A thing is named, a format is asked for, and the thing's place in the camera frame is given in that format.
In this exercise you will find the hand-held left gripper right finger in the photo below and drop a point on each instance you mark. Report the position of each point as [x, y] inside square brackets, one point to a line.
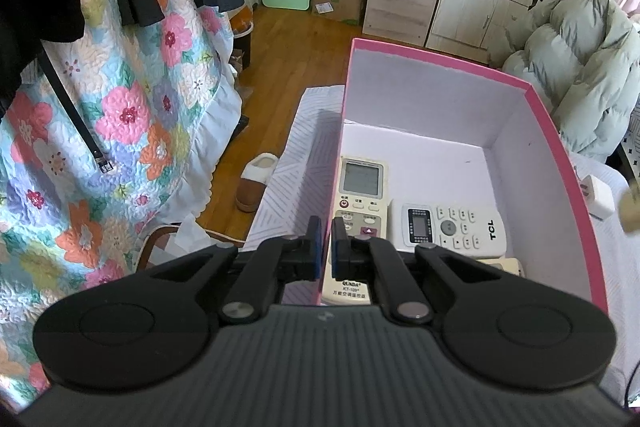
[336, 249]

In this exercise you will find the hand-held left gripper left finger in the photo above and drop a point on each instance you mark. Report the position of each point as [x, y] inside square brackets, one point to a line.
[316, 249]

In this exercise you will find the white remote control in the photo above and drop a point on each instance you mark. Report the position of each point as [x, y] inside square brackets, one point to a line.
[465, 227]

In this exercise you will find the pink cardboard box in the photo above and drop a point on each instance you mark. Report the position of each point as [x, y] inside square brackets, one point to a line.
[450, 107]

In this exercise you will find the white charger plug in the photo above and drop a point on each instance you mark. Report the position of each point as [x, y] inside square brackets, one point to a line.
[600, 199]

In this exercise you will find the brown fleece slipper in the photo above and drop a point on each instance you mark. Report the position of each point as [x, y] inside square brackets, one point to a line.
[255, 182]

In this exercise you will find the floral quilt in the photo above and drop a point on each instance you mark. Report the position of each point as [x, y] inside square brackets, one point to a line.
[125, 117]

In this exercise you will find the brown cardboard box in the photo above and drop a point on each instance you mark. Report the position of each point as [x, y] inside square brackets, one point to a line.
[345, 7]

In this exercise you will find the black belt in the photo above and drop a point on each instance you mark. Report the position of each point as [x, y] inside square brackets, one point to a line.
[75, 112]

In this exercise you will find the grey puffer jacket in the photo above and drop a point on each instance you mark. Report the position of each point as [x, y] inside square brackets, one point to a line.
[575, 52]

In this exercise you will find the black jacket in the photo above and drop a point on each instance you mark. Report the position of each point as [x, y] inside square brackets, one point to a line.
[30, 7]

